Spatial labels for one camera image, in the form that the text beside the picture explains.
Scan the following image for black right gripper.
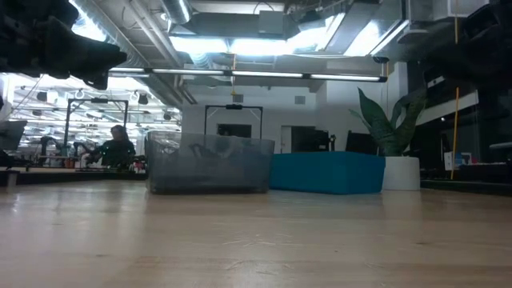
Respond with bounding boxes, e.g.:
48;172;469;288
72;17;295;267
426;0;512;81

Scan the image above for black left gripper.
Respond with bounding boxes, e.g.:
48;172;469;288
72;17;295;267
0;0;128;90

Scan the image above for blue plastic bin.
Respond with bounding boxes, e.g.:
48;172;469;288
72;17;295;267
270;150;387;196

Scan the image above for person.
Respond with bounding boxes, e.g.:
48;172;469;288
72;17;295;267
86;124;137;169

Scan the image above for dark monitor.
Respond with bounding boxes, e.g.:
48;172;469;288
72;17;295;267
0;119;28;152

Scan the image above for green plant in white pot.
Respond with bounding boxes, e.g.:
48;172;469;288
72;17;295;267
350;86;428;191

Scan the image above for overhead light bar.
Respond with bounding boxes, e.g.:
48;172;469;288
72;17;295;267
107;66;388;83

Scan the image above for black robot station frame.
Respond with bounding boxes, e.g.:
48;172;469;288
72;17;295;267
65;98;130;161
204;104;264;140

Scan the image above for silver ventilation duct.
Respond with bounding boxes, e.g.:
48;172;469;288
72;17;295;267
159;0;194;25

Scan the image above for black aluminium table frame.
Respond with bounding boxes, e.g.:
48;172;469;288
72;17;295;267
0;167;512;197

